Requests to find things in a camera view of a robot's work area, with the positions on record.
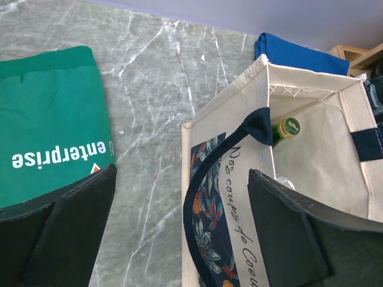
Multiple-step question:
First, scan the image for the green folded t-shirt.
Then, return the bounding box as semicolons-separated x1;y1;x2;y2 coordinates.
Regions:
1;46;115;207

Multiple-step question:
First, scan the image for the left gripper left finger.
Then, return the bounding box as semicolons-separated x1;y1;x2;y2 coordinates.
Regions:
1;164;117;286

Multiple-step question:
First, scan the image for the silver top can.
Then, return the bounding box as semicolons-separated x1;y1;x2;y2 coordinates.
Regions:
276;175;295;190

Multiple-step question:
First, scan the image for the beige canvas tote bag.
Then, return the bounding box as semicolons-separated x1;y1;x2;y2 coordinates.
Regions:
182;56;382;286

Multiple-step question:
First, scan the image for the wooden clothes rack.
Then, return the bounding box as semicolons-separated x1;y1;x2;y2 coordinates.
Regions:
328;43;383;79

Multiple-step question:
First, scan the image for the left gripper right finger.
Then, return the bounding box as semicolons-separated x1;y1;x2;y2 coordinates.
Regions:
248;169;382;286

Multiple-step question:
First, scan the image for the blue folded cloth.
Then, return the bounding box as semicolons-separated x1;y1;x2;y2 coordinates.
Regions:
254;33;349;75

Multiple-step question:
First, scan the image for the green glass bottle far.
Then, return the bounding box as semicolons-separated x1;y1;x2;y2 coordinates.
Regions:
272;118;300;148

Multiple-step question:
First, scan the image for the dark patterned hanging garment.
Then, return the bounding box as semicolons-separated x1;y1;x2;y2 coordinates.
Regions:
363;60;383;126

